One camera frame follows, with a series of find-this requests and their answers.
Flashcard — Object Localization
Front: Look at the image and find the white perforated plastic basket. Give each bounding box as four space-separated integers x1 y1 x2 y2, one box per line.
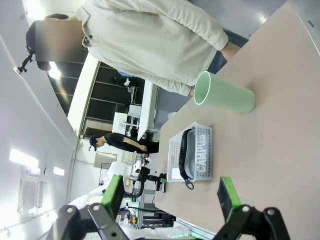
166 121 214 183

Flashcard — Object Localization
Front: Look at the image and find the person's right forearm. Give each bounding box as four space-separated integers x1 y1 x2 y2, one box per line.
143 65 199 98

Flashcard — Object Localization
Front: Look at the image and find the person's left hand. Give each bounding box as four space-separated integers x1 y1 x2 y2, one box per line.
220 40 241 61

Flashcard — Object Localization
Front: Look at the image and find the white ceiling air conditioner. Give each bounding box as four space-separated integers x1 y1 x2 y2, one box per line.
17 174 48 214

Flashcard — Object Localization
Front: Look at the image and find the person in black clothes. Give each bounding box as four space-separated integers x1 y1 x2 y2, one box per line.
88 132 161 155

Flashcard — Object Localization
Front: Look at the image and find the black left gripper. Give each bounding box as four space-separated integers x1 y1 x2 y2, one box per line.
140 166 168 186

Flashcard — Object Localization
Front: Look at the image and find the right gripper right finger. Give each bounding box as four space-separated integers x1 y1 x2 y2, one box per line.
214 175 291 240

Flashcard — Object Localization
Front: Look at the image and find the pale green plastic cup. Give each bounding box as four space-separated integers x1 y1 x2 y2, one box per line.
193 70 257 114

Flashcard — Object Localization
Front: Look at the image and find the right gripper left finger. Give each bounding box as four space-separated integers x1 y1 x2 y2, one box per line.
49 173 131 240

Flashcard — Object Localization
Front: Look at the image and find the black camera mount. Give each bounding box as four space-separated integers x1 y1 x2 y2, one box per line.
12 44 36 75

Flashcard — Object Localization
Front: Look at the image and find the black left arm cable sleeve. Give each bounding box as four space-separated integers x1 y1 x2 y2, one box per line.
131 174 146 200

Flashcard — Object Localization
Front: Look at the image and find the rectangular ceiling light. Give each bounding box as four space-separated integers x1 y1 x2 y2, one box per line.
47 61 62 81
52 166 66 177
8 148 40 169

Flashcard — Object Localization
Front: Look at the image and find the person in beige sweater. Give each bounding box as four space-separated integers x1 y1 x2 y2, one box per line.
25 0 250 98

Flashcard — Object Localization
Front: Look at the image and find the aluminium frame rail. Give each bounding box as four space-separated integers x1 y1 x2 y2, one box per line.
174 216 219 238

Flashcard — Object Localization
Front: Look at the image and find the white background desk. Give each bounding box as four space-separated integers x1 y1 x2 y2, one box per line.
136 79 159 142

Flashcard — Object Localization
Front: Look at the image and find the grey CAMPUS pouch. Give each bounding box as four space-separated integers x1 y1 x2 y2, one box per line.
178 126 209 191

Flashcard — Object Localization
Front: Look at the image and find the person's left forearm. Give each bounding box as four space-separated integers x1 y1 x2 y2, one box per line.
174 6 230 53

